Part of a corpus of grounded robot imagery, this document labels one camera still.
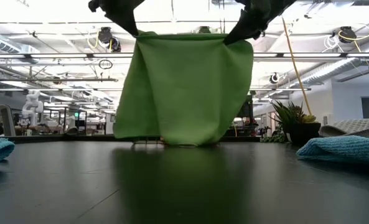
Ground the potted succulent plant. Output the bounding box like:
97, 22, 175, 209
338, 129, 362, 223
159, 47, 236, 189
269, 100, 322, 147

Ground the silver air duct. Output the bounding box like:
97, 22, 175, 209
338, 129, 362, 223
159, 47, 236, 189
0, 30, 40, 56
288, 37, 369, 90

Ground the grey office chair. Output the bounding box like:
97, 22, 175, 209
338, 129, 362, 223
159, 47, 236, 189
0, 104, 17, 137

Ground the hanging black ring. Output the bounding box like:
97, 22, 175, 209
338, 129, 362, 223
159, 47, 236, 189
98, 58, 114, 70

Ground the black monitor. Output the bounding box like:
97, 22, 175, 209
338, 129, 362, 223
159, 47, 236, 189
236, 95, 254, 119

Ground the green microfiber towel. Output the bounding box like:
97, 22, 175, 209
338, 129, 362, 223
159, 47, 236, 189
112, 30, 255, 147

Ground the grey microfiber towel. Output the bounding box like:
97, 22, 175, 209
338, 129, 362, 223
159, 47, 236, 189
318, 118, 369, 139

